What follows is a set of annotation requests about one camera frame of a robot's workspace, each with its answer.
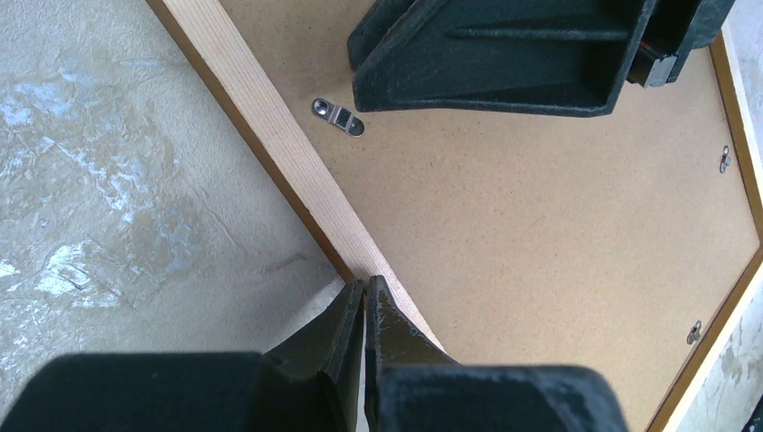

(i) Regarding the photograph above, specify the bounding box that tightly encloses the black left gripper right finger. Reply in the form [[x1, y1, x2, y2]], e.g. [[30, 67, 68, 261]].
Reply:
[[364, 275, 628, 431]]

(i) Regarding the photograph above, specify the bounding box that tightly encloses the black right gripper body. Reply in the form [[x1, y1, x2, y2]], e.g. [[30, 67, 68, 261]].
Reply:
[[626, 0, 734, 88]]

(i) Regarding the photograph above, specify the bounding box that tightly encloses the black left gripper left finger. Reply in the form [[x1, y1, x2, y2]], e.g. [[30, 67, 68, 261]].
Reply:
[[1, 281, 364, 431]]

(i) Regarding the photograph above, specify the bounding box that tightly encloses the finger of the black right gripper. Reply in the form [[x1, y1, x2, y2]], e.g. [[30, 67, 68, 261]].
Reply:
[[347, 0, 414, 71], [352, 0, 655, 117]]

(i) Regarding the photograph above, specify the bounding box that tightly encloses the light wooden picture frame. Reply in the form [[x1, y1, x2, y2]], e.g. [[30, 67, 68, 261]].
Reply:
[[146, 0, 763, 432]]

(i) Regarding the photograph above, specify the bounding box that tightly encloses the metal turn clip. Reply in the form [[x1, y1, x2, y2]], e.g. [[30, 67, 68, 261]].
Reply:
[[719, 146, 731, 174], [687, 320, 703, 346], [311, 98, 365, 138]]

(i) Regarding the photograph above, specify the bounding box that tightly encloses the metal turn clip right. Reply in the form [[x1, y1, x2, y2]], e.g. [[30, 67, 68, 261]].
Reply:
[[719, 146, 731, 174]]

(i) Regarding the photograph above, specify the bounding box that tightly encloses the metal turn clip lower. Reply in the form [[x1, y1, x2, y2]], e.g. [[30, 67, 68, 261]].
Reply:
[[687, 320, 703, 346]]

